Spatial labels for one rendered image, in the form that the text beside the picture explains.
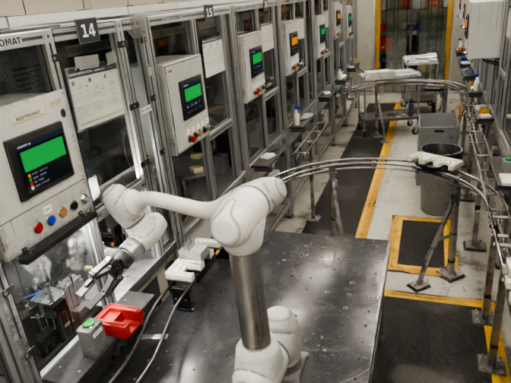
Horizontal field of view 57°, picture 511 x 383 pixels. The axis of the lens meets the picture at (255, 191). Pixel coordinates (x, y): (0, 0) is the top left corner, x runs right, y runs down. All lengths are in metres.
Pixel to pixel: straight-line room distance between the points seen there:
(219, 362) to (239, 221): 0.88
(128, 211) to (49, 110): 0.44
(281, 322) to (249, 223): 0.56
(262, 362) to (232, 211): 0.56
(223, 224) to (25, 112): 0.75
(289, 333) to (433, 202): 3.11
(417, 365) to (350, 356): 1.03
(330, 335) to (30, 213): 1.31
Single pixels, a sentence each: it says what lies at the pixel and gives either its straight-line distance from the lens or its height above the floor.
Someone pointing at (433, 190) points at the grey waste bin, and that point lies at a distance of 4.67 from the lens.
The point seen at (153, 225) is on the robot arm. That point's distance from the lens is 1.89.
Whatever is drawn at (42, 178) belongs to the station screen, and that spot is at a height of 1.58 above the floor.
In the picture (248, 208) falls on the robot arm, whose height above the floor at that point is 1.50.
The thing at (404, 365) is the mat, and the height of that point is 0.01.
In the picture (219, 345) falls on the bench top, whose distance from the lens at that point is 2.16.
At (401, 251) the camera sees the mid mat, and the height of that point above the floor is 0.01.
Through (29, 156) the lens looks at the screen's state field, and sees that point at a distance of 1.66.
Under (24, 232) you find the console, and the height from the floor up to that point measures 1.43.
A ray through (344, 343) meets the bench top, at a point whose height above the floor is 0.68.
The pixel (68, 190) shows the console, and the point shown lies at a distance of 1.83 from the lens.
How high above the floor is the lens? 2.07
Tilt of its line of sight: 23 degrees down
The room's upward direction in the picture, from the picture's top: 5 degrees counter-clockwise
